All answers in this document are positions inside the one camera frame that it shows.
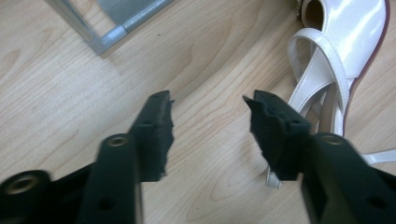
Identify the white heeled sandal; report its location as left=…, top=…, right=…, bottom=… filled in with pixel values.
left=264, top=0, right=396, bottom=190

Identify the grey metal shoe rack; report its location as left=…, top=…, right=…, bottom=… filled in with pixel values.
left=45, top=0, right=176, bottom=56

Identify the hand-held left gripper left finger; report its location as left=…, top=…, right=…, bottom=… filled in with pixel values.
left=128, top=90, right=175, bottom=183

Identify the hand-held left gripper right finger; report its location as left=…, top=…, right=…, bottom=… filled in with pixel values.
left=242, top=89, right=313, bottom=182

